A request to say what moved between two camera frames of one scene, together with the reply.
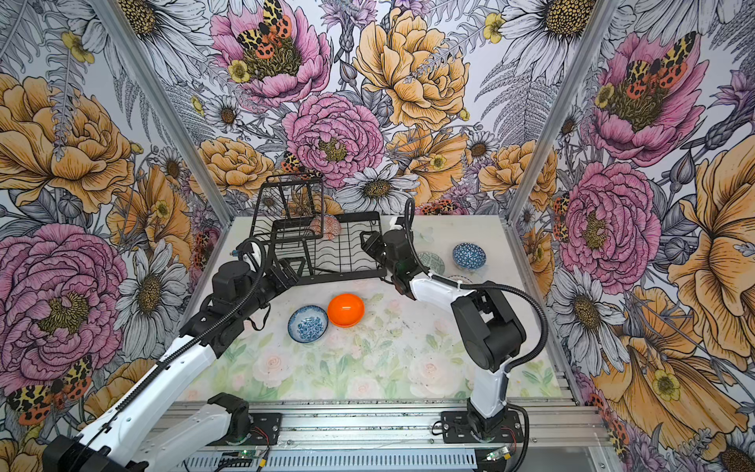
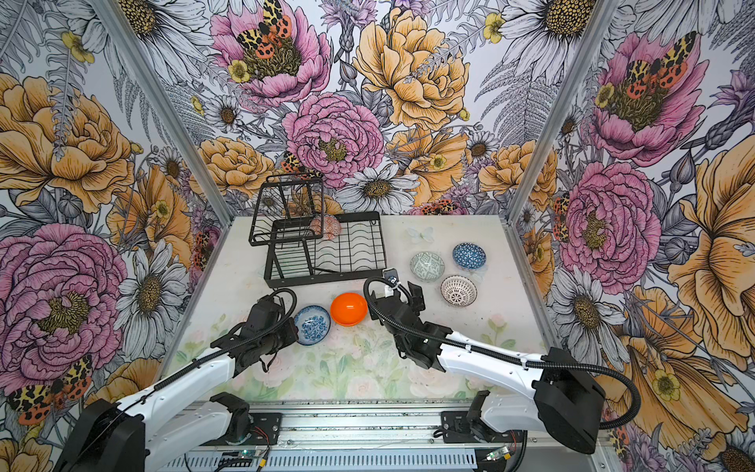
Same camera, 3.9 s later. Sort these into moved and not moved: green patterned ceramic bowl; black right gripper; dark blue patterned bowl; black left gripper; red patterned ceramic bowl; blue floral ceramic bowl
Moved: black right gripper; black left gripper
Not moved: blue floral ceramic bowl; red patterned ceramic bowl; dark blue patterned bowl; green patterned ceramic bowl
